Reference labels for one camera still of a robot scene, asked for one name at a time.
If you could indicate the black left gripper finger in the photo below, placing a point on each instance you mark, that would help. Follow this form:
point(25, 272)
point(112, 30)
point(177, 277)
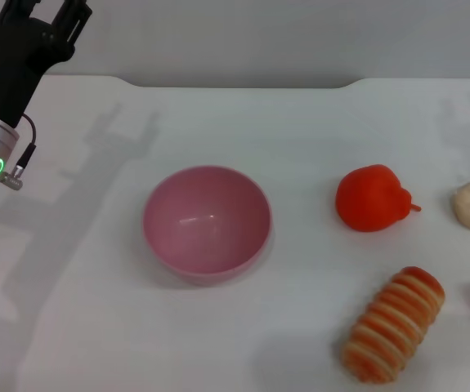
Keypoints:
point(24, 9)
point(75, 16)

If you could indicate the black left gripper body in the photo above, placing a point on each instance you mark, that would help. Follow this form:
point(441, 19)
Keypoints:
point(10, 69)

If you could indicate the red toy apple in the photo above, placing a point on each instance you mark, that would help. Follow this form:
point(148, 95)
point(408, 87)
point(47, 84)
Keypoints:
point(369, 200)

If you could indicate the orange striped bread roll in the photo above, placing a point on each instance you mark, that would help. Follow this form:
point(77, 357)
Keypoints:
point(394, 322)

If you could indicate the pink plastic bowl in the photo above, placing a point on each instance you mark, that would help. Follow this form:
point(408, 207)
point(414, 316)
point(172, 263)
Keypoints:
point(206, 228)

